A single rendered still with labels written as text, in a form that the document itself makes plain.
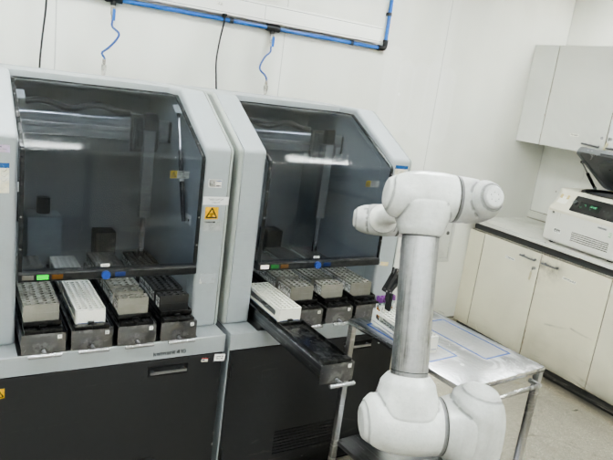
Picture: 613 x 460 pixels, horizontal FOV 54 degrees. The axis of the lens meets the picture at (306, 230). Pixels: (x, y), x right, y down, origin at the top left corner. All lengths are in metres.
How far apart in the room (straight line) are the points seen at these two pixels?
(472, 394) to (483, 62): 3.16
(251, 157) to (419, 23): 2.10
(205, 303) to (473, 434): 1.16
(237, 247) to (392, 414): 1.02
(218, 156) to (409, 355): 1.04
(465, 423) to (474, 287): 3.11
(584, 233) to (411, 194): 2.63
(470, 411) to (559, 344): 2.67
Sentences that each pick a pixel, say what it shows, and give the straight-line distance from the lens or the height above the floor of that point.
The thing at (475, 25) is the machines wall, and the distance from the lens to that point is 4.45.
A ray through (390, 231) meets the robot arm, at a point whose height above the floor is 1.23.
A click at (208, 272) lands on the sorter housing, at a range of 2.34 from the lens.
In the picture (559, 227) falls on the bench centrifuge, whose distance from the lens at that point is 4.25.
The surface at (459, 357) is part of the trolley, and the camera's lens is 2.29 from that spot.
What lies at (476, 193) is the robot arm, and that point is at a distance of 1.65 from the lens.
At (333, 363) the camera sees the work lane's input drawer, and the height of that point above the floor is 0.81.
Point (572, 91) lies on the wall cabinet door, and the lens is 4.63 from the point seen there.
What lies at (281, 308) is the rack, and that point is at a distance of 2.31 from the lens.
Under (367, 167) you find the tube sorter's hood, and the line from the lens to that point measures 2.56.
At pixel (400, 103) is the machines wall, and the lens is 4.06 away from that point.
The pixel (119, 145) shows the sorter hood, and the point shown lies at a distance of 2.15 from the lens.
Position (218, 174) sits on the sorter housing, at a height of 1.34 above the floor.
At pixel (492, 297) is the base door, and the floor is 0.38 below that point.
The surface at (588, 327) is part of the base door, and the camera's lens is 4.18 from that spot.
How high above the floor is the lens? 1.70
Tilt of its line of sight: 13 degrees down
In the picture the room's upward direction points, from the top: 8 degrees clockwise
